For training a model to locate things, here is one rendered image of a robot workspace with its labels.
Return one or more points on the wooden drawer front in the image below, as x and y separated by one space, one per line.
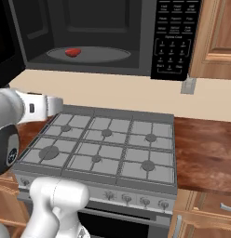
210 201

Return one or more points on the red food piece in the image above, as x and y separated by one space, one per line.
73 52

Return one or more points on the wooden wall cupboard door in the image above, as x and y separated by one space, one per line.
215 40

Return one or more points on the black microwave oven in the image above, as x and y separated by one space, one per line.
173 37

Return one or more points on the grey stove knob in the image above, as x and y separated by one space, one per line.
110 195
127 198
145 201
25 182
164 204

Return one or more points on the grey wall outlet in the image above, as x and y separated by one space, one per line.
188 86

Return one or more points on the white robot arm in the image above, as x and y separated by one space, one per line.
55 198

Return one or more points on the wooden base cupboard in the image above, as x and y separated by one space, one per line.
8 204

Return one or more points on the wooden base cupboard door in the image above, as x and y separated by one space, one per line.
207 229

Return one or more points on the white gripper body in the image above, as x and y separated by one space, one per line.
54 105

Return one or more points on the black microwave door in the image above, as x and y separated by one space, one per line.
7 46

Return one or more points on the grey microwave turntable plate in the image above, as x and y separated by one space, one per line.
98 55

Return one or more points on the black oven door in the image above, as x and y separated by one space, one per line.
120 226

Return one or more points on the grey gas stove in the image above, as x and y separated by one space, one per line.
114 145

